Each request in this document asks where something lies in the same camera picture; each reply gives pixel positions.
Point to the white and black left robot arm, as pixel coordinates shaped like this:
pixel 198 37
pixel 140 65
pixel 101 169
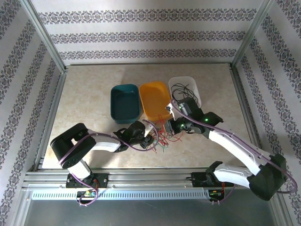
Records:
pixel 105 144

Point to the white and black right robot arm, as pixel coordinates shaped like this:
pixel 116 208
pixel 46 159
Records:
pixel 235 146

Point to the teal plastic bin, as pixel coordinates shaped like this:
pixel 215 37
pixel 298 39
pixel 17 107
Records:
pixel 124 103

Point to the orange plastic bin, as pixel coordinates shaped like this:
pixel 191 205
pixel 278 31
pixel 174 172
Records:
pixel 154 101

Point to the white plastic bin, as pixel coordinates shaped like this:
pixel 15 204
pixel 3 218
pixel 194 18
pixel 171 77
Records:
pixel 195 84

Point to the grey metal front panel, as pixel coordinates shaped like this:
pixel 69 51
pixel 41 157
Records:
pixel 150 214

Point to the aluminium front frame rail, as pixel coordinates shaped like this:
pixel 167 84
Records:
pixel 150 177

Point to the aluminium frame rail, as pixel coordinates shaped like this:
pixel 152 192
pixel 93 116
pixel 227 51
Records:
pixel 141 64
pixel 150 177

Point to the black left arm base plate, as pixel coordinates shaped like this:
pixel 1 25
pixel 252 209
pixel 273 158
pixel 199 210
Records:
pixel 103 180

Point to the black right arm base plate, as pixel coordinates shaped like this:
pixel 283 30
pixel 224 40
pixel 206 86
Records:
pixel 200 180

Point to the aluminium right side rail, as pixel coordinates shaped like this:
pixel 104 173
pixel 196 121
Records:
pixel 249 117

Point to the aluminium back frame rail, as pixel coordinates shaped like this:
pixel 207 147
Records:
pixel 141 64

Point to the aluminium left side rail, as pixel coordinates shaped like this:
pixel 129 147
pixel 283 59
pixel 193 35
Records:
pixel 50 117

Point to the aluminium right frame post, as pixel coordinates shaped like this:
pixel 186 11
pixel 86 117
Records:
pixel 254 33

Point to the aluminium frame post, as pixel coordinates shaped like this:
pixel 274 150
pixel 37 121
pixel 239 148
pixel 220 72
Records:
pixel 44 37
pixel 254 33

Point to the aluminium left frame post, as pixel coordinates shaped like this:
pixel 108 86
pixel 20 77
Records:
pixel 44 37

